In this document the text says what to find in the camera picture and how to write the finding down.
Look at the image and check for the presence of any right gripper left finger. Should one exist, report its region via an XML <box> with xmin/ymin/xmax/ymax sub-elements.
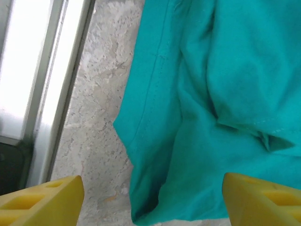
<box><xmin>0</xmin><ymin>175</ymin><xmax>85</xmax><ymax>226</ymax></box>

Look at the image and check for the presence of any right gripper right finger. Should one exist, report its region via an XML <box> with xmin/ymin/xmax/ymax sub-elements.
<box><xmin>222</xmin><ymin>172</ymin><xmax>301</xmax><ymax>226</ymax></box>

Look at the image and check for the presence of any teal t-shirt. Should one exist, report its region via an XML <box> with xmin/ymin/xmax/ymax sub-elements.
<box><xmin>113</xmin><ymin>0</ymin><xmax>301</xmax><ymax>224</ymax></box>

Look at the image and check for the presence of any aluminium rail frame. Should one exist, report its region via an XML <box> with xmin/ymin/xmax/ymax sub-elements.
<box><xmin>0</xmin><ymin>0</ymin><xmax>96</xmax><ymax>186</ymax></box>

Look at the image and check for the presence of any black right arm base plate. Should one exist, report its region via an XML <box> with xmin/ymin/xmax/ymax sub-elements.
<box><xmin>0</xmin><ymin>140</ymin><xmax>28</xmax><ymax>195</ymax></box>

